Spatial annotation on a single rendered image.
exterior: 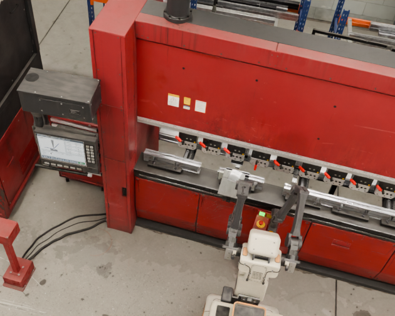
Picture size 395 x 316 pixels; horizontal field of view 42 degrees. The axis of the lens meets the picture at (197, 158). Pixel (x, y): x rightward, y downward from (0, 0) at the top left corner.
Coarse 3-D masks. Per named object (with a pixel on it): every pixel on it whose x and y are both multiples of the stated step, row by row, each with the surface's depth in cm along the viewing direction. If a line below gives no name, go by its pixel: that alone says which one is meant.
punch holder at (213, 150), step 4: (204, 140) 409; (208, 140) 408; (212, 140) 407; (204, 144) 412; (208, 144) 411; (212, 144) 410; (216, 144) 409; (220, 144) 407; (204, 148) 415; (212, 148) 413; (216, 148) 412; (220, 148) 411; (204, 152) 419; (208, 152) 418; (212, 152) 416; (216, 152) 415
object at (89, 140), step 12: (36, 132) 363; (48, 132) 363; (60, 132) 364; (72, 132) 368; (84, 132) 369; (84, 144) 364; (96, 144) 363; (96, 156) 371; (72, 168) 386; (84, 168) 384; (96, 168) 382
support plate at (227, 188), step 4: (224, 172) 430; (228, 172) 430; (224, 176) 427; (228, 176) 427; (240, 176) 428; (244, 176) 429; (224, 180) 424; (220, 184) 421; (224, 184) 421; (228, 184) 421; (232, 184) 422; (220, 188) 418; (224, 188) 419; (228, 188) 419; (232, 188) 419; (220, 192) 415; (224, 192) 416; (228, 192) 416; (232, 192) 416; (236, 192) 416; (228, 196) 414; (232, 196) 414; (236, 196) 414
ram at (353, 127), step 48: (144, 48) 358; (144, 96) 391; (192, 96) 378; (240, 96) 367; (288, 96) 356; (336, 96) 345; (384, 96) 335; (240, 144) 402; (288, 144) 389; (336, 144) 376; (384, 144) 365
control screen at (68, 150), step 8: (40, 136) 366; (48, 136) 364; (40, 144) 373; (48, 144) 371; (56, 144) 370; (64, 144) 368; (72, 144) 366; (80, 144) 365; (48, 152) 378; (56, 152) 376; (64, 152) 375; (72, 152) 373; (80, 152) 372; (64, 160) 381; (72, 160) 380; (80, 160) 378
